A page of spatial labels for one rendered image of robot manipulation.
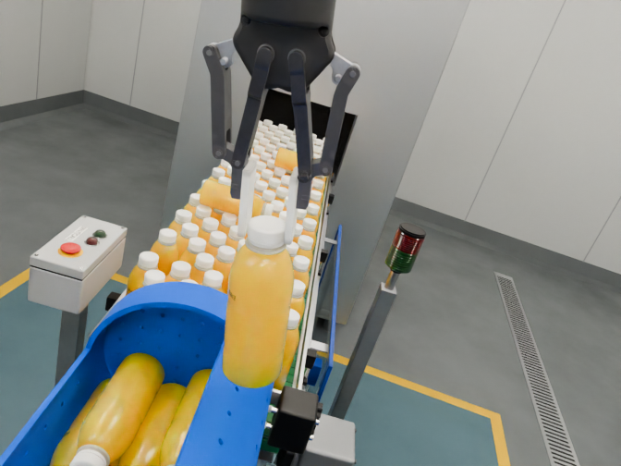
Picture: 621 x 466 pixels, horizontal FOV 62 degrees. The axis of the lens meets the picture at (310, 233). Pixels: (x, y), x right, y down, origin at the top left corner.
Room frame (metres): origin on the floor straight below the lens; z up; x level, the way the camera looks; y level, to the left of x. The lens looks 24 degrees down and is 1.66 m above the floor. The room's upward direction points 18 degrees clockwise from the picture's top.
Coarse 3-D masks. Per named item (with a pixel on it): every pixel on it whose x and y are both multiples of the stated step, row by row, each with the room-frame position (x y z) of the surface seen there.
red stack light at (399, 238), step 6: (396, 234) 1.07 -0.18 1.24; (402, 234) 1.06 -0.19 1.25; (396, 240) 1.07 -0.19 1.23; (402, 240) 1.06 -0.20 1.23; (408, 240) 1.05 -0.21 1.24; (414, 240) 1.05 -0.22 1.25; (420, 240) 1.06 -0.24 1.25; (396, 246) 1.06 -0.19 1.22; (402, 246) 1.05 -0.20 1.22; (408, 246) 1.05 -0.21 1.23; (414, 246) 1.05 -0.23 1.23; (420, 246) 1.07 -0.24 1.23; (408, 252) 1.05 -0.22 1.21; (414, 252) 1.06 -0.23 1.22
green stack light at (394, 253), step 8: (392, 248) 1.07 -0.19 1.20; (392, 256) 1.06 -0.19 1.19; (400, 256) 1.05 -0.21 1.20; (408, 256) 1.05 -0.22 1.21; (416, 256) 1.07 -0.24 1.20; (392, 264) 1.06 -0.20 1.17; (400, 264) 1.05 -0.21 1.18; (408, 264) 1.06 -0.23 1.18; (400, 272) 1.05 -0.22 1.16; (408, 272) 1.06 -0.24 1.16
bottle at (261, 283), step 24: (240, 264) 0.44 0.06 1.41; (264, 264) 0.44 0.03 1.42; (288, 264) 0.46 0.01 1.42; (240, 288) 0.44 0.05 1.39; (264, 288) 0.43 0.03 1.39; (288, 288) 0.45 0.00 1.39; (240, 312) 0.44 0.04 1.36; (264, 312) 0.43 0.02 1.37; (288, 312) 0.46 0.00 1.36; (240, 336) 0.44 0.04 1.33; (264, 336) 0.44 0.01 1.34; (240, 360) 0.44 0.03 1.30; (264, 360) 0.44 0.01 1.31; (240, 384) 0.44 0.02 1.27; (264, 384) 0.44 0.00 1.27
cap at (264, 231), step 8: (256, 216) 0.47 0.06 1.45; (264, 216) 0.48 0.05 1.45; (272, 216) 0.48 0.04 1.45; (248, 224) 0.46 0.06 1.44; (256, 224) 0.46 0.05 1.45; (264, 224) 0.46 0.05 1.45; (272, 224) 0.46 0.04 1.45; (280, 224) 0.47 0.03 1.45; (248, 232) 0.45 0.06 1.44; (256, 232) 0.45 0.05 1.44; (264, 232) 0.44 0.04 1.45; (272, 232) 0.45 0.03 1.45; (280, 232) 0.45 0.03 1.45; (256, 240) 0.44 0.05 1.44; (264, 240) 0.44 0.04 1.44; (272, 240) 0.45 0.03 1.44; (280, 240) 0.45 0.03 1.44; (264, 248) 0.45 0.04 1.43; (272, 248) 0.45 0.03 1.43
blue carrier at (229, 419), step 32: (160, 288) 0.63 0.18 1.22; (192, 288) 0.63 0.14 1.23; (128, 320) 0.64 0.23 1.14; (160, 320) 0.64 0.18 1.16; (192, 320) 0.64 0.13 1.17; (224, 320) 0.59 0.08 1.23; (96, 352) 0.61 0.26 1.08; (128, 352) 0.64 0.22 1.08; (160, 352) 0.64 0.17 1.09; (192, 352) 0.65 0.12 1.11; (64, 384) 0.51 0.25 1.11; (96, 384) 0.60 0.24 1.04; (224, 384) 0.49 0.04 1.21; (32, 416) 0.45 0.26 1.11; (64, 416) 0.51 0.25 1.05; (224, 416) 0.45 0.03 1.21; (256, 416) 0.51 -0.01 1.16; (32, 448) 0.44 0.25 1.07; (192, 448) 0.38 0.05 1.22; (224, 448) 0.41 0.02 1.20; (256, 448) 0.48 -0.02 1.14
